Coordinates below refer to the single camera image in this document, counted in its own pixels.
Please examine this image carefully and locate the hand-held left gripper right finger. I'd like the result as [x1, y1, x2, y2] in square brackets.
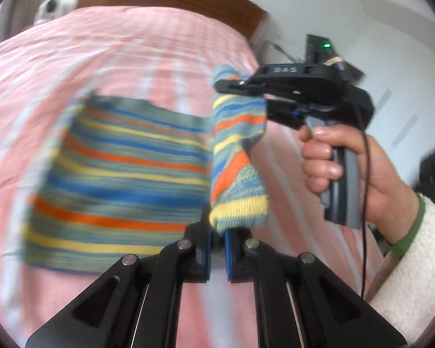
[223, 228, 408, 348]

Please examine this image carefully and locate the wall charger cable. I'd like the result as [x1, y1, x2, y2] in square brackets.
[265, 39, 306, 63]

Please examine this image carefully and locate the pink striped bed sheet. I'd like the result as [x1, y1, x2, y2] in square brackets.
[0, 6, 388, 348]

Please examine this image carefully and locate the person's right hand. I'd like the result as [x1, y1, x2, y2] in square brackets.
[298, 125, 422, 244]

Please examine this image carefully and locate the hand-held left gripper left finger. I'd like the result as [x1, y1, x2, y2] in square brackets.
[25, 203, 214, 348]

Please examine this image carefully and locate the striped knit sweater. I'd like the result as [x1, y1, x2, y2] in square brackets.
[20, 64, 269, 274]

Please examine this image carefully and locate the white round camera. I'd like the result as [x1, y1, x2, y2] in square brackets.
[34, 0, 64, 23]

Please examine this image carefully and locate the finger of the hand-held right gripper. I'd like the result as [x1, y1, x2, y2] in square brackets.
[213, 74, 273, 97]
[266, 99, 311, 131]

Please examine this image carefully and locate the person's right forearm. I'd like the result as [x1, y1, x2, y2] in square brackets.
[362, 192, 435, 345]

